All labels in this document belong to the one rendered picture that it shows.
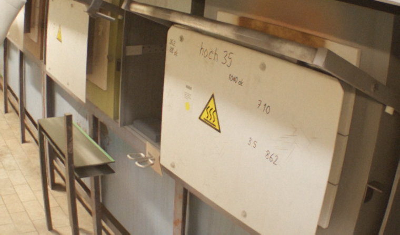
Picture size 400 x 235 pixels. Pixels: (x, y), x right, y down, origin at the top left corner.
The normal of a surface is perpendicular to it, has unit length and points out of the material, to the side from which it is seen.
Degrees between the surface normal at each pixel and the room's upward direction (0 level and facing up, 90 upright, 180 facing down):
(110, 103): 90
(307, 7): 90
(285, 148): 90
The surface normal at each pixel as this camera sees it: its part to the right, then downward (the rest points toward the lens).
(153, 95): 0.57, 0.28
